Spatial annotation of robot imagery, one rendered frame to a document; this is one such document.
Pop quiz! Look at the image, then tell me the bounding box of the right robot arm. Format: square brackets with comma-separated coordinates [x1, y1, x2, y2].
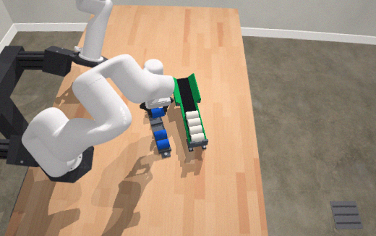
[22, 54, 175, 177]

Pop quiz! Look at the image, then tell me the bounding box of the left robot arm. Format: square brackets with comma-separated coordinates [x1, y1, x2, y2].
[74, 0, 113, 62]

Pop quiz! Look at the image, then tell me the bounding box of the white cylinder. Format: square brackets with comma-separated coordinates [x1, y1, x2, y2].
[191, 133, 205, 142]
[187, 118, 201, 127]
[186, 111, 199, 120]
[189, 125, 202, 135]

